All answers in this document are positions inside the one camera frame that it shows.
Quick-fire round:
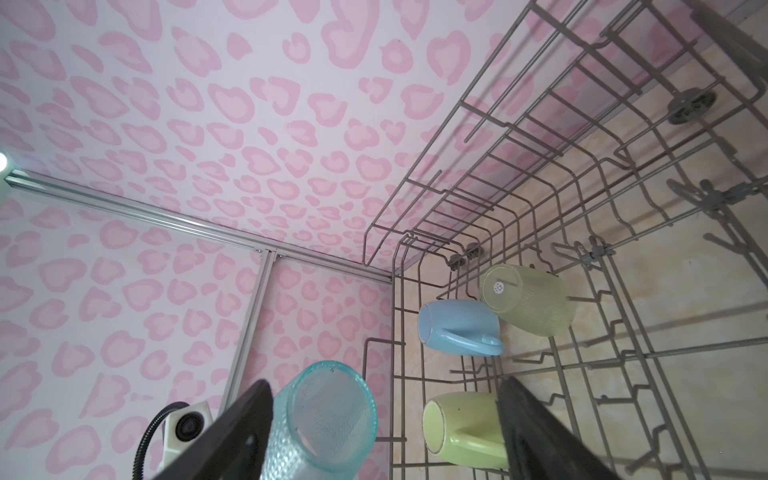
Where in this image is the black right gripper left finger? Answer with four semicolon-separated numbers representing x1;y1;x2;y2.
156;379;274;479

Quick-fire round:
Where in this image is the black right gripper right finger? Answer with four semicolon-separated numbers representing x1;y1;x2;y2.
497;378;617;480

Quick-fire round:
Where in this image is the light green ceramic mug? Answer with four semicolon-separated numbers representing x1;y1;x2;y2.
422;392;509;469

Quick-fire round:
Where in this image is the teal plastic cup front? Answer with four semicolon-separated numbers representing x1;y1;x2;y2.
261;360;378;479

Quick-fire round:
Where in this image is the light blue ceramic mug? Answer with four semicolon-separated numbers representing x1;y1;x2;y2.
417;299;504;357

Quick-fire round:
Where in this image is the pale yellow plastic cup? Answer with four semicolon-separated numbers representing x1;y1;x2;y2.
480;264;576;337

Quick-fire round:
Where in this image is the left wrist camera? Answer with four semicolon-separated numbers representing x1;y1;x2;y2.
158;401;213;472

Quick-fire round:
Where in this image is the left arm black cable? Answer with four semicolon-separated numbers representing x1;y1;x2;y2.
131;401;190;480

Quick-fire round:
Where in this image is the left aluminium frame strut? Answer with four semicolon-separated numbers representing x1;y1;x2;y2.
4;168;393;411

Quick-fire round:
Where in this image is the grey wire dish rack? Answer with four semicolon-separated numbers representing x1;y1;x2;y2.
363;1;767;479

